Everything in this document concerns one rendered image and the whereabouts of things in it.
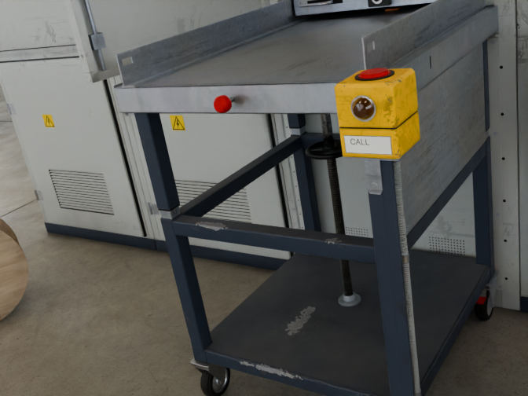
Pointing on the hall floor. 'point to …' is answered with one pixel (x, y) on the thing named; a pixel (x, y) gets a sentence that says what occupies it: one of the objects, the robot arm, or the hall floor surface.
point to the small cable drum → (11, 270)
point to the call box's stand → (393, 274)
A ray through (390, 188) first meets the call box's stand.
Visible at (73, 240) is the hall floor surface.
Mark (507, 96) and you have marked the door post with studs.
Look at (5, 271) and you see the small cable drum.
